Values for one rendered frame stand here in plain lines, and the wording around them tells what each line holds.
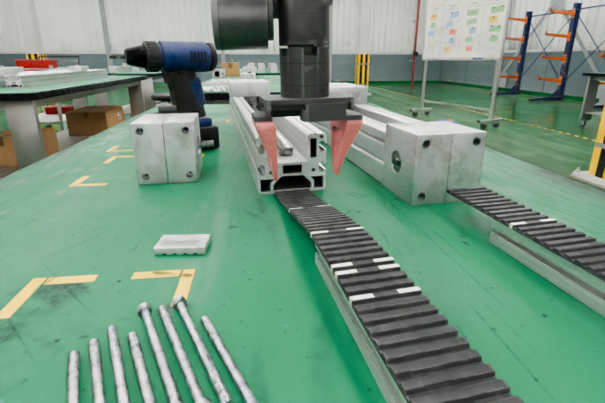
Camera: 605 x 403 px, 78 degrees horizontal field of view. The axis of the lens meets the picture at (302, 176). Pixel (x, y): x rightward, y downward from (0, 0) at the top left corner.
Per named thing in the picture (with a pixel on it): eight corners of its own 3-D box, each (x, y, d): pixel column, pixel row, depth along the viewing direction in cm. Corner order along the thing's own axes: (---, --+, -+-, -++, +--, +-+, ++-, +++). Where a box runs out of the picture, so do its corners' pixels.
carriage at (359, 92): (366, 115, 88) (368, 85, 86) (321, 117, 85) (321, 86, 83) (344, 107, 103) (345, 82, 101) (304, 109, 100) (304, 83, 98)
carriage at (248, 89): (270, 105, 107) (269, 81, 105) (231, 106, 104) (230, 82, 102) (263, 100, 122) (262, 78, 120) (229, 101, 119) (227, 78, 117)
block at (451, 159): (492, 198, 52) (503, 130, 49) (410, 206, 49) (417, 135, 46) (453, 179, 60) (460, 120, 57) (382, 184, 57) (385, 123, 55)
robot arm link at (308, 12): (334, -16, 38) (325, -7, 43) (266, -16, 37) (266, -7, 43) (333, 55, 40) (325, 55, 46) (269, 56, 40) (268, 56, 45)
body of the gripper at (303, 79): (258, 110, 46) (256, 47, 44) (337, 106, 49) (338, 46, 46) (266, 118, 40) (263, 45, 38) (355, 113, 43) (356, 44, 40)
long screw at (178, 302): (172, 308, 29) (170, 297, 29) (185, 303, 29) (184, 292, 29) (220, 416, 20) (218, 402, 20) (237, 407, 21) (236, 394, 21)
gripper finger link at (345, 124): (293, 169, 50) (291, 98, 47) (343, 165, 51) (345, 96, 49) (304, 185, 44) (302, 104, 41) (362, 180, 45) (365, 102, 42)
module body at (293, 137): (325, 189, 55) (326, 132, 53) (257, 194, 53) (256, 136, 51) (259, 114, 130) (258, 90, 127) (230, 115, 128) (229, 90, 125)
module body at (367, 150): (439, 180, 60) (446, 127, 57) (382, 184, 57) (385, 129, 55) (312, 112, 134) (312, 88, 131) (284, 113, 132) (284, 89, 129)
